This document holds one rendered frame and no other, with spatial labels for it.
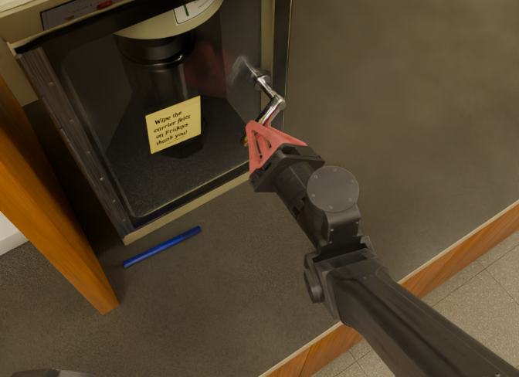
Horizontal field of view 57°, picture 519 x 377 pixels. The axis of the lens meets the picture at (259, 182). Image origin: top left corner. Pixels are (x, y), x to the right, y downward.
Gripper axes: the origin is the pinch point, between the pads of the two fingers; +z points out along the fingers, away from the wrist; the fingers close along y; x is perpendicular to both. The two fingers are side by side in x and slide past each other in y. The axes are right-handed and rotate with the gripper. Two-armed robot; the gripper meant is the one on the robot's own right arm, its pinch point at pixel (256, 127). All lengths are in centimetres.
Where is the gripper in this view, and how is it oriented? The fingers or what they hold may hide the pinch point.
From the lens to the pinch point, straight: 68.1
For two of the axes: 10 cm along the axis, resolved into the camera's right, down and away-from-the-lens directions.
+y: -6.2, -0.2, -7.9
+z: -5.1, -7.5, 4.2
